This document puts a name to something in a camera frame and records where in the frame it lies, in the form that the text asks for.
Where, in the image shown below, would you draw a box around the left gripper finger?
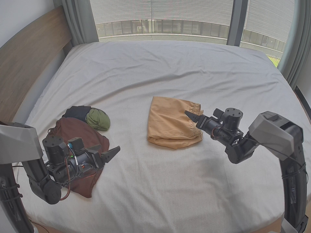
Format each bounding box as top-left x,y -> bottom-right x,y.
102,149 -> 120,165
101,146 -> 121,159

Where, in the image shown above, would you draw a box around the grey-green curtain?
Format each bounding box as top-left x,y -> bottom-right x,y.
51,0 -> 99,47
277,0 -> 311,90

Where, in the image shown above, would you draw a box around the tan shorts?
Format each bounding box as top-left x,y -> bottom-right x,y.
147,96 -> 204,150

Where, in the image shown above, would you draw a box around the window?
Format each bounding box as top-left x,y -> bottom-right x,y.
87,0 -> 299,61

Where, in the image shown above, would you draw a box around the green garment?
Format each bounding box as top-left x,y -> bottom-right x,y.
86,107 -> 111,132

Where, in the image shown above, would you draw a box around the brown shorts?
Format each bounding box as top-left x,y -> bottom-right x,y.
47,117 -> 110,199

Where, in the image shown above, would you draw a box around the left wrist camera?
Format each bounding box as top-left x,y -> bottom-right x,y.
68,137 -> 85,153

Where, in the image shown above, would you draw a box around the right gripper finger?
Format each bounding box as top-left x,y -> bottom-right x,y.
184,110 -> 202,122

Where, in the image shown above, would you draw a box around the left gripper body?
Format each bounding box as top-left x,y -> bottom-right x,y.
74,144 -> 106,177

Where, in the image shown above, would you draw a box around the black garment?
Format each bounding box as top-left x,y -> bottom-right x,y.
62,106 -> 92,124

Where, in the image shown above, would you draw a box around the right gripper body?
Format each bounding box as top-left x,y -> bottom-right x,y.
196,115 -> 223,137

